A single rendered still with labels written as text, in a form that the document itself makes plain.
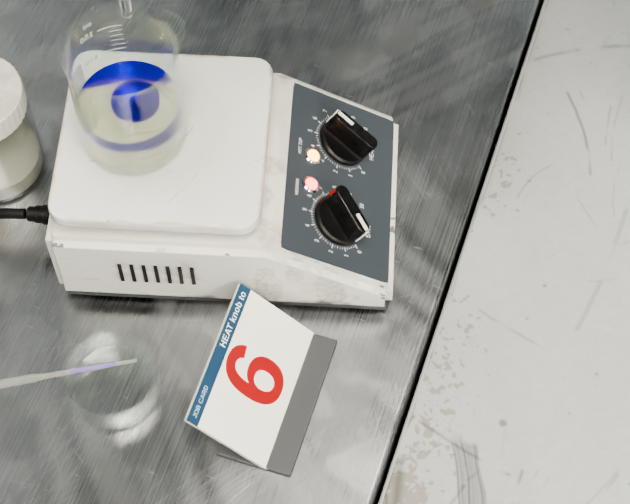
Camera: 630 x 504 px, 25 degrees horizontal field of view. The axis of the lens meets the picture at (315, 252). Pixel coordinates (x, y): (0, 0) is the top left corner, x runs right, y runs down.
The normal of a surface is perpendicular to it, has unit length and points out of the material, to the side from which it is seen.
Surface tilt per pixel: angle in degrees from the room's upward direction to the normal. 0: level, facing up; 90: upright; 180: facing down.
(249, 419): 40
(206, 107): 0
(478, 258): 0
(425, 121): 0
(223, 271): 90
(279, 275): 90
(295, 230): 30
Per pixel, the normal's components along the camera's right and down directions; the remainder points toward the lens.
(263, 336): 0.61, -0.21
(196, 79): 0.00, -0.50
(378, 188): 0.50, -0.41
